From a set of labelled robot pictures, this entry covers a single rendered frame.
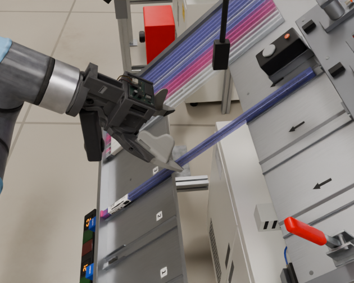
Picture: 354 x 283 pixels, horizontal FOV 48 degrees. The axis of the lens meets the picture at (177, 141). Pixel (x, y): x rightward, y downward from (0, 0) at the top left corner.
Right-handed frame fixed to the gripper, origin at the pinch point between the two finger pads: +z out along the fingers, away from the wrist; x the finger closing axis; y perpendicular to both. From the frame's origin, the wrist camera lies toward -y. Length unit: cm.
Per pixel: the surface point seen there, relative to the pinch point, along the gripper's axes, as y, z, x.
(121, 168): -21.6, -0.1, 10.4
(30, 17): -124, -22, 227
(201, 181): -45, 43, 39
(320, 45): 27.6, 6.4, -2.6
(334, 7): 32.4, 4.8, -1.2
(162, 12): -12, 11, 77
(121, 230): -21.8, -0.2, -5.7
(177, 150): -74, 56, 83
